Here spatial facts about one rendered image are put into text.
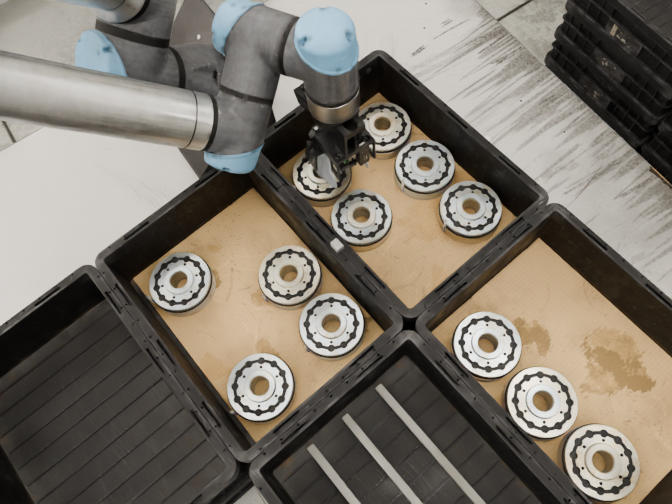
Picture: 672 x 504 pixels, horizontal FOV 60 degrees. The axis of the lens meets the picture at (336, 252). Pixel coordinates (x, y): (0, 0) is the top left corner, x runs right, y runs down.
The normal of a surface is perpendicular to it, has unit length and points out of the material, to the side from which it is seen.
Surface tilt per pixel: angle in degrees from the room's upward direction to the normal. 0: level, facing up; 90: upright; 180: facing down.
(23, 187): 0
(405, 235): 0
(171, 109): 45
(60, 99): 56
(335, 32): 1
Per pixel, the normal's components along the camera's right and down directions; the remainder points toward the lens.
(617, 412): -0.07, -0.37
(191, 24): -0.61, 0.11
